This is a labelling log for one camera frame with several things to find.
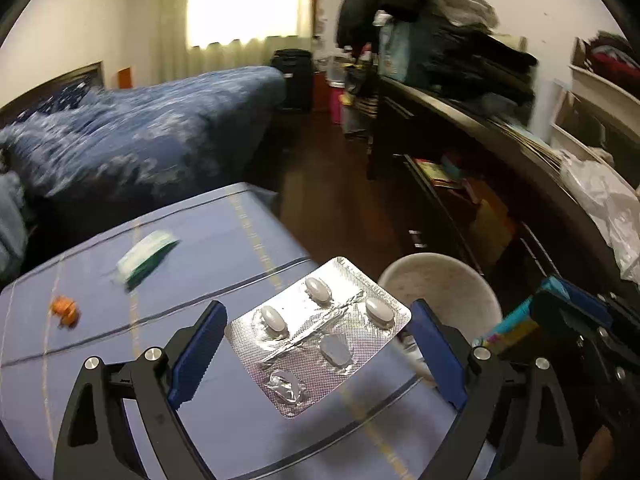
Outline silver pill blister pack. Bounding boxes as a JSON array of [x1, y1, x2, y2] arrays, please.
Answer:
[[225, 256, 412, 419]]

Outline white shelf unit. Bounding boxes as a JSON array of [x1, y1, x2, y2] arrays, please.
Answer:
[[550, 37, 640, 162]]

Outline light blue blanket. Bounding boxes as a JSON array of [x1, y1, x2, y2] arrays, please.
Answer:
[[0, 172, 29, 272]]

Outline teal printed bag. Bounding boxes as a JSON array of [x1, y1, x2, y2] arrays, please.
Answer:
[[377, 22, 416, 84]]

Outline white plastic bag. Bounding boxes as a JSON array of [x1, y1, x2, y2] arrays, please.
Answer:
[[560, 155, 640, 286]]

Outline bed with blue duvet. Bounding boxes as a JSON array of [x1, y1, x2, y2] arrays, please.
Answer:
[[0, 66, 287, 202]]

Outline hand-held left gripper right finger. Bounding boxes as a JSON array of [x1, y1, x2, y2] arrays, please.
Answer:
[[410, 298, 581, 480]]

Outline dark wooden headboard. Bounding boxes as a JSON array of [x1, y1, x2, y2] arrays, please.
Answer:
[[0, 61, 105, 122]]

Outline dark wooden dresser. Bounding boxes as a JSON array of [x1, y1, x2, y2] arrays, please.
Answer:
[[367, 77, 640, 301]]

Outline white and green tissue packet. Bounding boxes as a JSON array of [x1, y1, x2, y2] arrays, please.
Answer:
[[116, 230, 180, 292]]

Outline pile of white clothes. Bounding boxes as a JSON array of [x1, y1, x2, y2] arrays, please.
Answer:
[[440, 0, 501, 29]]

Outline black suitcase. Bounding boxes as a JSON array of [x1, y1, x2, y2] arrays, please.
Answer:
[[271, 49, 315, 113]]

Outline small orange scrap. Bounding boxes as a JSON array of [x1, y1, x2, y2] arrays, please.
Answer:
[[50, 296, 81, 329]]

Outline white curtain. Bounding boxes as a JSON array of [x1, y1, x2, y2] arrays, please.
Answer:
[[130, 0, 321, 83]]

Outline colourful books in drawer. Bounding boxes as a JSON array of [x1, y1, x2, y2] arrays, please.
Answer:
[[412, 157, 517, 261]]

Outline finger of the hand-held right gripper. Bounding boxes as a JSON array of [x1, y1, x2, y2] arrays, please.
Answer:
[[542, 275, 640, 341], [529, 292, 631, 366]]

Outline pink bin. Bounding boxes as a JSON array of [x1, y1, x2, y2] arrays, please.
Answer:
[[329, 87, 346, 124]]

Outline black hanging jacket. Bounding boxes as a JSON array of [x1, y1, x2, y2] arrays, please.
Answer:
[[336, 0, 401, 52]]

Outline white round bin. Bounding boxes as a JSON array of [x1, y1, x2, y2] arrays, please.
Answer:
[[377, 253, 503, 361]]

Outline pile of dark clothes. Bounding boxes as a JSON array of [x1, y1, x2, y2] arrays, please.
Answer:
[[390, 0, 539, 111]]

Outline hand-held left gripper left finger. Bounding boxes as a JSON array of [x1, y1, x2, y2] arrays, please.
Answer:
[[52, 300, 228, 480]]

